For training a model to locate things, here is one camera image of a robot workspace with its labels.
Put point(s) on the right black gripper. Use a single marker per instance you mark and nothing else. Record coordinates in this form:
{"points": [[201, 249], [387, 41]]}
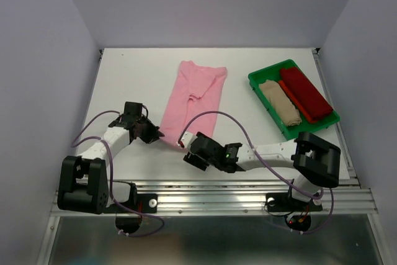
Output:
{"points": [[195, 159]]}

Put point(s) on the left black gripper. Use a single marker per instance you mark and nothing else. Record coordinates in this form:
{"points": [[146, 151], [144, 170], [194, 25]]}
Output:
{"points": [[154, 134]]}

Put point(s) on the pink t-shirt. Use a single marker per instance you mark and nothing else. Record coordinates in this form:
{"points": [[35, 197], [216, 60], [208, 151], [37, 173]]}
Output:
{"points": [[196, 89]]}

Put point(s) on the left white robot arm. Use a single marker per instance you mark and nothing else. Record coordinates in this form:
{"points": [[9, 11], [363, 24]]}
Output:
{"points": [[84, 185]]}

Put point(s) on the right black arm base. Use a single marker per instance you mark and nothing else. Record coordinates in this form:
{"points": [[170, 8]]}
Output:
{"points": [[296, 213]]}

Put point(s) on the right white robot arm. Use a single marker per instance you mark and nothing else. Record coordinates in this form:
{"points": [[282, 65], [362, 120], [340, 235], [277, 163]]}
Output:
{"points": [[316, 160]]}

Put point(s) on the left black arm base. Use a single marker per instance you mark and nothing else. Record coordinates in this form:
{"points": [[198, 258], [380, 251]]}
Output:
{"points": [[135, 213]]}

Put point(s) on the rolled beige t-shirt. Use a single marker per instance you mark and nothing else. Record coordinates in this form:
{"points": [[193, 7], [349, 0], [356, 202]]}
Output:
{"points": [[280, 102]]}

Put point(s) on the green plastic tray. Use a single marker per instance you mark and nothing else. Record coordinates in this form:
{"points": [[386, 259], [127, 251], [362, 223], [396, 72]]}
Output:
{"points": [[273, 73]]}

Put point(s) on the rolled red t-shirt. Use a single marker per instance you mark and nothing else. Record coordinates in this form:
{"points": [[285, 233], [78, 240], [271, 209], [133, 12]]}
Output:
{"points": [[313, 104]]}

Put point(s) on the aluminium rail frame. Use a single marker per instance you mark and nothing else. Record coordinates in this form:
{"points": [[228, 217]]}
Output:
{"points": [[211, 217]]}

